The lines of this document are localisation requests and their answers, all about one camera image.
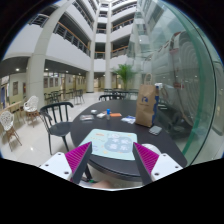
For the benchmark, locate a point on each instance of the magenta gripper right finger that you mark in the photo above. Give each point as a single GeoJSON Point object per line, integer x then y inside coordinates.
{"type": "Point", "coordinates": [145, 160]}

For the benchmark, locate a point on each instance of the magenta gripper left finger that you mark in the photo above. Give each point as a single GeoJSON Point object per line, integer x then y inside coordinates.
{"type": "Point", "coordinates": [77, 160]}

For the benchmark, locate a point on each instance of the white computer mouse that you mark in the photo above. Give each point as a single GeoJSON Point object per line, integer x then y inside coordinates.
{"type": "Point", "coordinates": [152, 148]}

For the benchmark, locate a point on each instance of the light green mouse pad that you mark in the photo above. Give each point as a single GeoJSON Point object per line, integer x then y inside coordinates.
{"type": "Point", "coordinates": [111, 144]}

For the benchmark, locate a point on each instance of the clear plastic packet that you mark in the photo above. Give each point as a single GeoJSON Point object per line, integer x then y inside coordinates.
{"type": "Point", "coordinates": [86, 117]}

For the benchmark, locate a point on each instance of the blue white packet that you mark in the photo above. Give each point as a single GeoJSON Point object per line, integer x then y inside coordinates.
{"type": "Point", "coordinates": [129, 119]}

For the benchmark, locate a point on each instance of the black wooden chair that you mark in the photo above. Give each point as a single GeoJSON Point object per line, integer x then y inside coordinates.
{"type": "Point", "coordinates": [56, 120]}

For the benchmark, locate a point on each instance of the small white box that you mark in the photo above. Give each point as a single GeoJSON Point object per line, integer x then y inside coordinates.
{"type": "Point", "coordinates": [94, 112]}

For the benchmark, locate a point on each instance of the orange flat card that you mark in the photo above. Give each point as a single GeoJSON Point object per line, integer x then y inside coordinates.
{"type": "Point", "coordinates": [115, 115]}

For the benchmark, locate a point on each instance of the small blue-capped bottle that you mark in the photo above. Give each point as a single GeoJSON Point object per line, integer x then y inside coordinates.
{"type": "Point", "coordinates": [108, 114]}

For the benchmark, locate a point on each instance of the brown paper bag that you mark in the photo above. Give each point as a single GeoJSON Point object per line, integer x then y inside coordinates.
{"type": "Point", "coordinates": [146, 102]}

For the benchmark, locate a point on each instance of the white lattice chair far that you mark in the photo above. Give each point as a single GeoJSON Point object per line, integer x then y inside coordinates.
{"type": "Point", "coordinates": [30, 108]}

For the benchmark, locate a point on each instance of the white lattice chair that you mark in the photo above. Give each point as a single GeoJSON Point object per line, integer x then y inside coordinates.
{"type": "Point", "coordinates": [30, 108]}
{"type": "Point", "coordinates": [7, 121]}

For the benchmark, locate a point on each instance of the black chair behind table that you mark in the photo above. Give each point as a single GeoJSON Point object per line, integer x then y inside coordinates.
{"type": "Point", "coordinates": [107, 97]}

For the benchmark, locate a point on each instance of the white lattice chair near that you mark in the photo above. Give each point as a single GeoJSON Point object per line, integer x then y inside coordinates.
{"type": "Point", "coordinates": [7, 121]}

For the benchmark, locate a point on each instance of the potted palm plant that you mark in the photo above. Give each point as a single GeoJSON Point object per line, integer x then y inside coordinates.
{"type": "Point", "coordinates": [125, 72]}

